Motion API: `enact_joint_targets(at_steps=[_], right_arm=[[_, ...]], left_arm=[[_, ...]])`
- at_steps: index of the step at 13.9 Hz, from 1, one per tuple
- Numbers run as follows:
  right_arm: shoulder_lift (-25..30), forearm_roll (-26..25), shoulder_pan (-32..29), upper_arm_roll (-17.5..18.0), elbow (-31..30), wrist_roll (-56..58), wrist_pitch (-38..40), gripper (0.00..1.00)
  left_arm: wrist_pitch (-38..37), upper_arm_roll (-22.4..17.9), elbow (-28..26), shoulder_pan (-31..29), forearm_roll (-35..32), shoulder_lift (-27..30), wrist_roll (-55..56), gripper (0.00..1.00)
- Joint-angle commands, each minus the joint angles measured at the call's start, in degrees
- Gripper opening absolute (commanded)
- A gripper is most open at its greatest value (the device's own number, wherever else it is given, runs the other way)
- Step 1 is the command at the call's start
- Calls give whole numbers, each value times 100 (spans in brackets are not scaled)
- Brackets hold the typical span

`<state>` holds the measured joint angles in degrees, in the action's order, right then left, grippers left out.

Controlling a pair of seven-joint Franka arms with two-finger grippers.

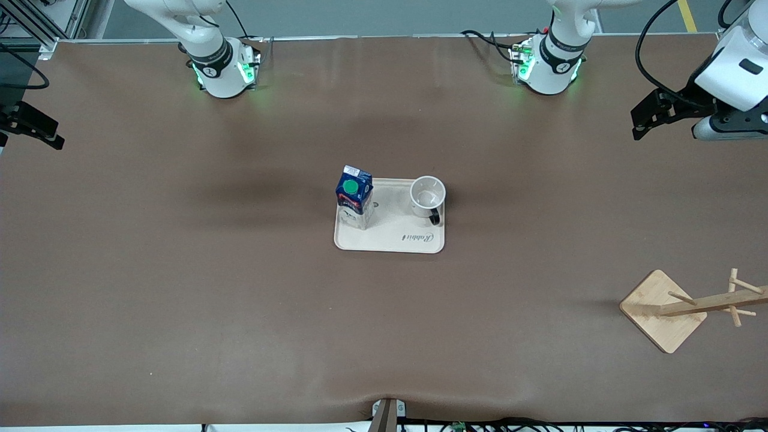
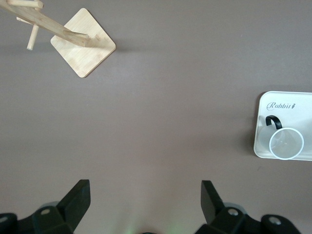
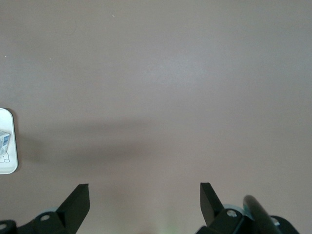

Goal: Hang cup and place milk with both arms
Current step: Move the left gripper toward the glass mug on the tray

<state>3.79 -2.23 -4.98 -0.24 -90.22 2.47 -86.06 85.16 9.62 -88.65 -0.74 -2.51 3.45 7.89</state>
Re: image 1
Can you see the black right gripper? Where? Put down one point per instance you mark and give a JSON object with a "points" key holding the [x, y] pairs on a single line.
{"points": [[18, 116]]}

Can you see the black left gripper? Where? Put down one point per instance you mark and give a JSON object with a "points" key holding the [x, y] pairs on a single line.
{"points": [[686, 99]]}

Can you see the white smiley mug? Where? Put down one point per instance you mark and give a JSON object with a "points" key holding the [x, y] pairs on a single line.
{"points": [[427, 198]]}

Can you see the blue milk carton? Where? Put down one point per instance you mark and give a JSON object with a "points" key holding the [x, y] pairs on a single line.
{"points": [[354, 189]]}

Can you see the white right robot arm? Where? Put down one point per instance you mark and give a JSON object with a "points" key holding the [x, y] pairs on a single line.
{"points": [[216, 66]]}

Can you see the wooden cup rack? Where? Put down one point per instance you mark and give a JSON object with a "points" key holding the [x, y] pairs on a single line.
{"points": [[660, 324]]}

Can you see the cream rabbit print tray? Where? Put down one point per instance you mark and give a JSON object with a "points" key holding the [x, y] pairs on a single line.
{"points": [[396, 231]]}

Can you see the silver aluminium frame profile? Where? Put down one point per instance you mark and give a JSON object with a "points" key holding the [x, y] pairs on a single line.
{"points": [[45, 39]]}

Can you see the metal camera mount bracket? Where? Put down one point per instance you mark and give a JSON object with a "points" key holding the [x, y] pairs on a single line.
{"points": [[384, 417]]}

